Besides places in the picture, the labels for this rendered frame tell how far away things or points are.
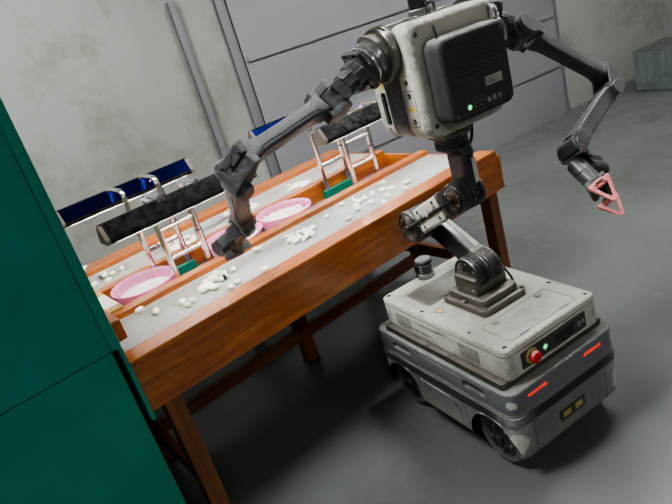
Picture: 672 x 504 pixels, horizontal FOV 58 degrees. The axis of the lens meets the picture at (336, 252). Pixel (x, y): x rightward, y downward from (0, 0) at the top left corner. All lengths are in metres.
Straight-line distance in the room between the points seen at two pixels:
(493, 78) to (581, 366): 0.97
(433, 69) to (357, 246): 0.81
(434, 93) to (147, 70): 2.72
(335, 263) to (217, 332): 0.52
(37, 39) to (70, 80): 0.28
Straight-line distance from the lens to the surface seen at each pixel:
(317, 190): 3.10
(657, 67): 6.52
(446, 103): 1.78
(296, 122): 1.65
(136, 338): 2.16
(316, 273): 2.21
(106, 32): 4.21
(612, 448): 2.29
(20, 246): 1.76
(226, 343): 2.07
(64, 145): 4.14
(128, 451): 2.01
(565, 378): 2.14
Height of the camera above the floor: 1.56
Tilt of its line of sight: 22 degrees down
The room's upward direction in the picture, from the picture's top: 17 degrees counter-clockwise
